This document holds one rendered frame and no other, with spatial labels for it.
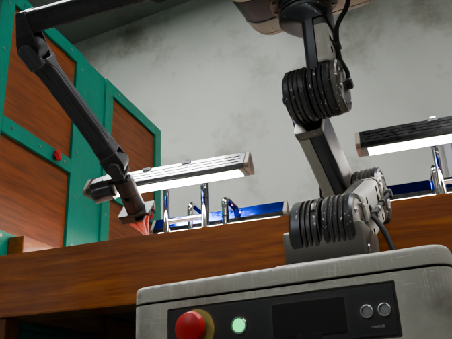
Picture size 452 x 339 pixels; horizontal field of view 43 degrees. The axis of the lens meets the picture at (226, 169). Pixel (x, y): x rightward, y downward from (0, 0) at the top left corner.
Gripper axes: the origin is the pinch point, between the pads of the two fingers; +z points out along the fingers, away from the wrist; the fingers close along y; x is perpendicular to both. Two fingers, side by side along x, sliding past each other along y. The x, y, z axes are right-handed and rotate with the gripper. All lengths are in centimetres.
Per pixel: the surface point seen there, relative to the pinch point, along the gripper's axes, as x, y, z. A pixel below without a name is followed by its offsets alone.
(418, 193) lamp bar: -64, -80, 41
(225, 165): -29.0, -21.1, -3.5
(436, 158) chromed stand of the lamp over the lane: -40, -87, 14
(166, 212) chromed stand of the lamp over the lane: -35.5, 9.2, 14.6
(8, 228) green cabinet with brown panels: -5, 50, -7
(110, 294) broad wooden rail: 24.5, 3.7, 2.1
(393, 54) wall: -259, -82, 52
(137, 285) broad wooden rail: 23.1, -4.4, 1.1
